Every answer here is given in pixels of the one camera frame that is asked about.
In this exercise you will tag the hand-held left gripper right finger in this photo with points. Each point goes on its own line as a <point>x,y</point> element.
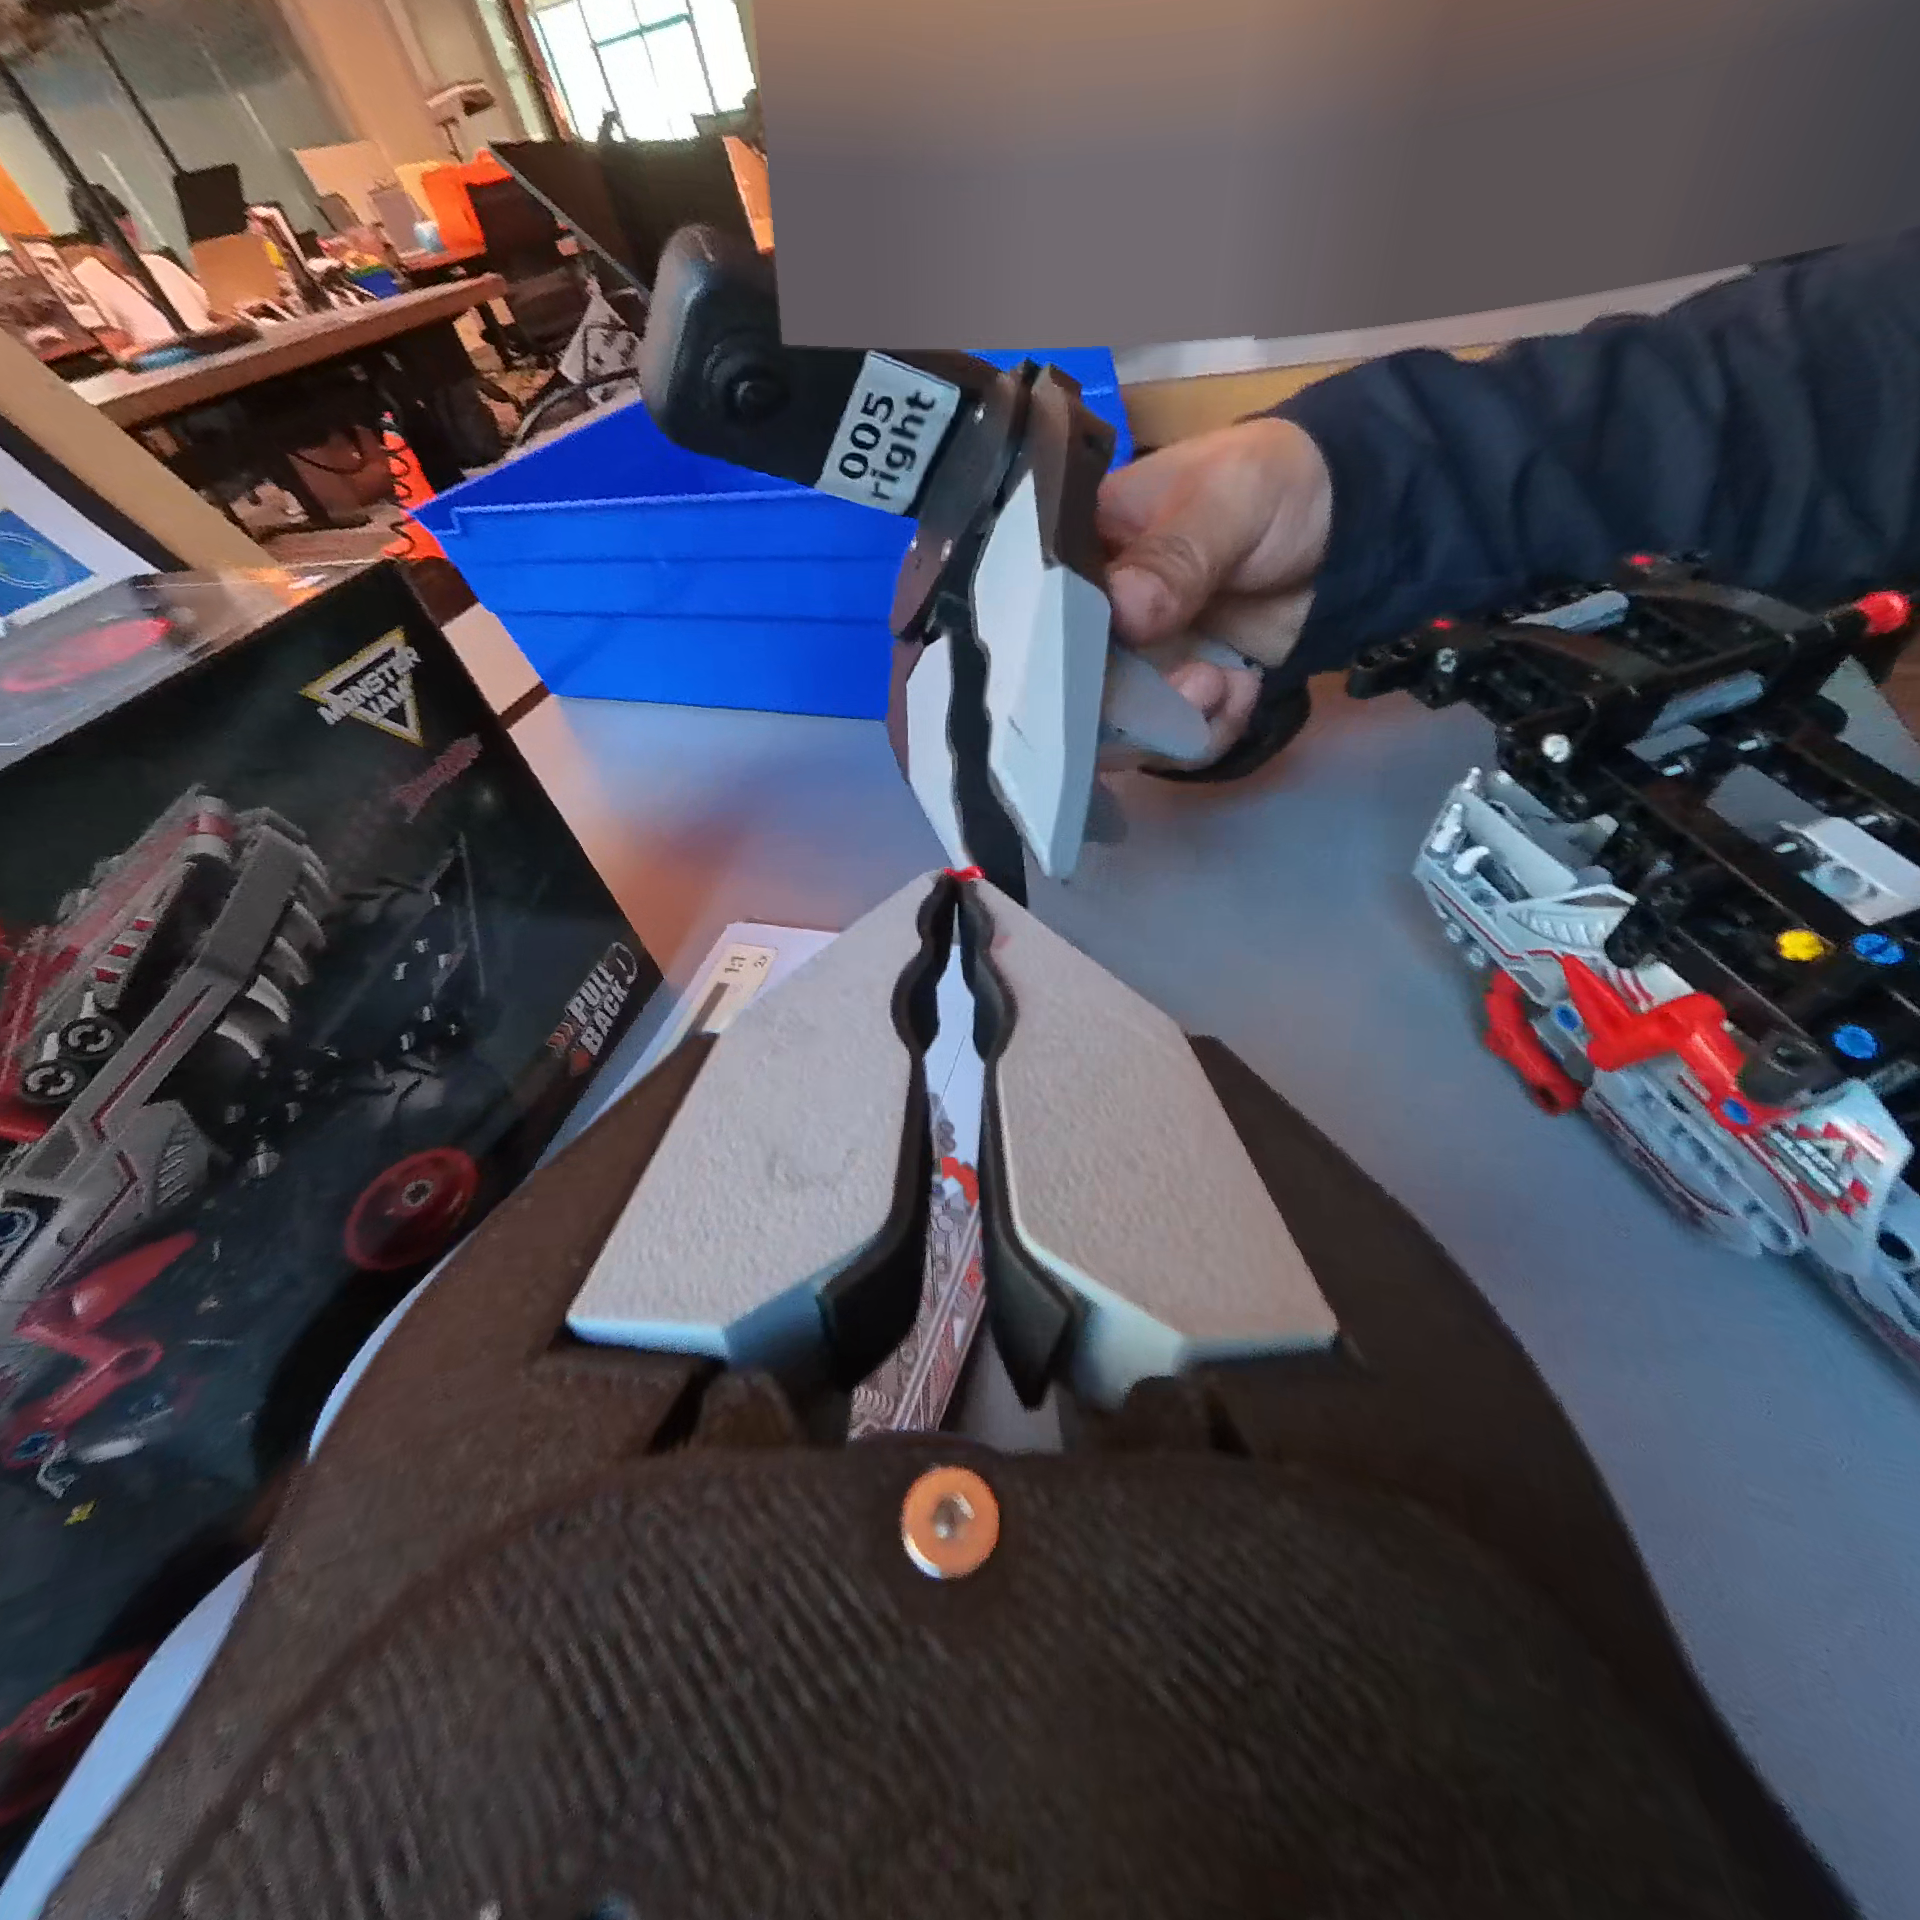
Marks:
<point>1155,1171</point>

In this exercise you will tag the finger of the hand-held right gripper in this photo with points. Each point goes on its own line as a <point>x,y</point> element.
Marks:
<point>1050,674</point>
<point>927,735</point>

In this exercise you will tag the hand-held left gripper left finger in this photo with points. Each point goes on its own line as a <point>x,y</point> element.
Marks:
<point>751,1171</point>

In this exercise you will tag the brick-built toy truck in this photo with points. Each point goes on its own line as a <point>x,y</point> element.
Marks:
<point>1651,901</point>

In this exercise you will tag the person's right forearm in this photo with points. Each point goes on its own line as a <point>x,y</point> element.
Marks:
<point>1575,451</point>

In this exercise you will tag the person's right hand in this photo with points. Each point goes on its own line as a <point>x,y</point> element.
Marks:
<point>1215,525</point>

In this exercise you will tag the open instruction booklet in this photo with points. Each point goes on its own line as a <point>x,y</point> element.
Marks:
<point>765,975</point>

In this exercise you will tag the black office chair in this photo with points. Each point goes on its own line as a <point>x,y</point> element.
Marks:
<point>564,211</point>

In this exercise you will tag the blue plastic bin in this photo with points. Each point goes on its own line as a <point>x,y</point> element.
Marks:
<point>675,600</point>

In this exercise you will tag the orange box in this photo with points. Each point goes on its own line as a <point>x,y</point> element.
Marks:
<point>464,202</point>

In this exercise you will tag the background wooden desk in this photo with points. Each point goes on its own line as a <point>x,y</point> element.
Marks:
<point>300,339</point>

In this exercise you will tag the black toy truck box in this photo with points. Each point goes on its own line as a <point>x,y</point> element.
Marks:
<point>300,975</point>

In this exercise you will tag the paper sign on wooden stand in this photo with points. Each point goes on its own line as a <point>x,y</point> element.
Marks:
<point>45,555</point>

